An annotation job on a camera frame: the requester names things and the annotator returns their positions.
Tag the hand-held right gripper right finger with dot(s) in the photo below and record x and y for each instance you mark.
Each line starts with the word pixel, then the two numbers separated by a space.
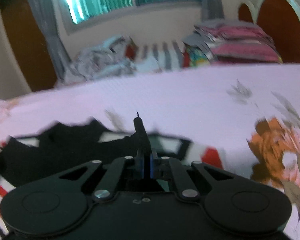
pixel 152 165

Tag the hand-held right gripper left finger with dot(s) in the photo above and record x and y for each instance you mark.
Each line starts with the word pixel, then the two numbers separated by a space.
pixel 139 164

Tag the striped knit sweater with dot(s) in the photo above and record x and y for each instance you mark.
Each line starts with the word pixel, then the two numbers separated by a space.
pixel 65 150

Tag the pile of crumpled clothes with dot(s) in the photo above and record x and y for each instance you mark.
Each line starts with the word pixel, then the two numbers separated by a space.
pixel 100 61

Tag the pink floral bed sheet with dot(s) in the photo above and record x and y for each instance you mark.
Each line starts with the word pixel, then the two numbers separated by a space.
pixel 190 105

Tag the grey white striped cloth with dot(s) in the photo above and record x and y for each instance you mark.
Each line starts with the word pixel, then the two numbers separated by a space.
pixel 162 55

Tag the colourful printed cloth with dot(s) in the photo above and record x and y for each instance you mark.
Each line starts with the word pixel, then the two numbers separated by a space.
pixel 197 55

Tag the stack of pink pillows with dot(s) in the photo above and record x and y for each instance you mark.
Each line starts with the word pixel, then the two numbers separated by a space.
pixel 240 42

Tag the grey curtain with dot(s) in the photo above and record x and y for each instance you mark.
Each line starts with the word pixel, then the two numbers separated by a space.
pixel 212 2
pixel 47 30

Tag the brown wooden door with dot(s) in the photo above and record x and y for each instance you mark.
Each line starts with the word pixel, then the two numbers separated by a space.
pixel 22 50

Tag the window with green glass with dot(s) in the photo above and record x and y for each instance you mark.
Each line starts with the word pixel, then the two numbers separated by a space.
pixel 110 2

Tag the scalloped red white headboard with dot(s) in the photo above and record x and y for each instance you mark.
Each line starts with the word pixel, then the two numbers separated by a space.
pixel 280 20

